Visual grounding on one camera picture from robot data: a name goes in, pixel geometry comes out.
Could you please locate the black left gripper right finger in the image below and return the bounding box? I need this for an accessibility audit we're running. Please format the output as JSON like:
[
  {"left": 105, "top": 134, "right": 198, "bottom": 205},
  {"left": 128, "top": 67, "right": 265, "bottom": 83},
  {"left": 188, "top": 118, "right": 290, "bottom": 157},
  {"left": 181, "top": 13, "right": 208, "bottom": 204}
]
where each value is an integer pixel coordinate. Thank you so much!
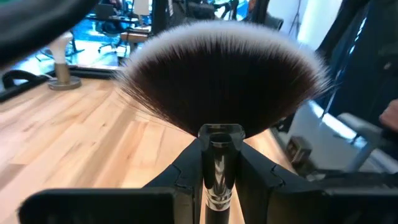
[{"left": 234, "top": 142, "right": 398, "bottom": 224}]

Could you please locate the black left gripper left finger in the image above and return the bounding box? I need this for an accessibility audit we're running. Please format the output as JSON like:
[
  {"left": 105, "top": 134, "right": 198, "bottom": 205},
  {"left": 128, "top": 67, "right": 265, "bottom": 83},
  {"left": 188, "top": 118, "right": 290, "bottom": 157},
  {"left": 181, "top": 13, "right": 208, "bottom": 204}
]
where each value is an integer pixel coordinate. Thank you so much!
[{"left": 17, "top": 139, "right": 205, "bottom": 224}]

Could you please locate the black fan makeup brush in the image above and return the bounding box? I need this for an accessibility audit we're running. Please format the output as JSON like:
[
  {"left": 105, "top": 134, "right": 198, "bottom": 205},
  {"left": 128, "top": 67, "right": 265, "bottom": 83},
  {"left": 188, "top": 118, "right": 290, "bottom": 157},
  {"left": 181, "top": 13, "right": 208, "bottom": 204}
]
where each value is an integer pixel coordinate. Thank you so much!
[{"left": 118, "top": 20, "right": 332, "bottom": 224}]

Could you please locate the person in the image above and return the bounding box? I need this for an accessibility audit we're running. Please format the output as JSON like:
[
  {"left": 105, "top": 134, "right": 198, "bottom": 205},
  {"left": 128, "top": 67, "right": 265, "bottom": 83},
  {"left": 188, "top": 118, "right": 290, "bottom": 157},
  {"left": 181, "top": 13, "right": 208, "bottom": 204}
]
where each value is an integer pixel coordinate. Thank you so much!
[{"left": 378, "top": 98, "right": 398, "bottom": 133}]

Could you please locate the white mushroom lamp brass base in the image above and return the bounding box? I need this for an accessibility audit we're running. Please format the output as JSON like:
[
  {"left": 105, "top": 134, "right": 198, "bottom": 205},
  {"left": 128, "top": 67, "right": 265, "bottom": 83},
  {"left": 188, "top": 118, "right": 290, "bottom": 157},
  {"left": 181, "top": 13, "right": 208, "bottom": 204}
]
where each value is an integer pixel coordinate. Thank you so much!
[{"left": 46, "top": 30, "right": 83, "bottom": 91}]

